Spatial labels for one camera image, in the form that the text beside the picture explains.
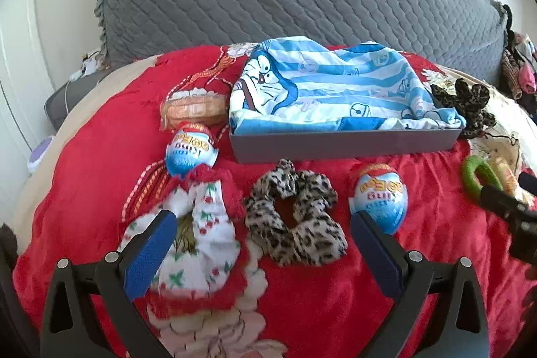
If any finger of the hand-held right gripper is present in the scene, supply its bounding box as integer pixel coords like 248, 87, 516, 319
481, 185, 530, 221

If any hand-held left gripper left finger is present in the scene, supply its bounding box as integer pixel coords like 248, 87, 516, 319
40, 209, 179, 358

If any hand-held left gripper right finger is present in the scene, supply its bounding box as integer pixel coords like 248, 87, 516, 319
349, 210, 491, 358

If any green ring hair tie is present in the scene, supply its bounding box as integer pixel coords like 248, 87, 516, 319
461, 155, 504, 197

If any dark leopard bow scrunchie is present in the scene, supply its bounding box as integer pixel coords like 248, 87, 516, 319
431, 78, 496, 140

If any grey cardboard box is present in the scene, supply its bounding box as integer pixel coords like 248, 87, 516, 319
229, 126, 467, 164

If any round tan wafer pack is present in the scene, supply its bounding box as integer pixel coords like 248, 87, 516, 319
160, 90, 229, 130

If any yellow orange snack packet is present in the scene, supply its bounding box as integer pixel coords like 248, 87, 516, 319
493, 157, 534, 204

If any blue red chocolate egg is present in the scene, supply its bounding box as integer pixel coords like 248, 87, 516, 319
166, 122, 219, 177
349, 163, 408, 235

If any white cherry print scrunchie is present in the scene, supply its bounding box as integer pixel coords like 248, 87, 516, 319
117, 178, 241, 296

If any white leopard print scrunchie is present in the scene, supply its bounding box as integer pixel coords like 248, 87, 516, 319
244, 159, 349, 267

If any red floral blanket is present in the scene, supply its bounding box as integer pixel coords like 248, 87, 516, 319
12, 43, 537, 358

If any pile of clothes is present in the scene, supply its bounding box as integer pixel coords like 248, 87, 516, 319
499, 6, 537, 124

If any purple round object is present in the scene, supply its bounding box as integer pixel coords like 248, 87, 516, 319
27, 136, 57, 174

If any blue striped cartoon cloth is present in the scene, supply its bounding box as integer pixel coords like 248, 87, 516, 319
229, 40, 466, 132

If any grey cushion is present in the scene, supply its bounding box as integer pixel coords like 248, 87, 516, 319
45, 68, 114, 130

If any white wardrobe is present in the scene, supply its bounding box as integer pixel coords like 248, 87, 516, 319
0, 0, 105, 224

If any white cable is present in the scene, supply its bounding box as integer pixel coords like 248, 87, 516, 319
63, 52, 101, 107

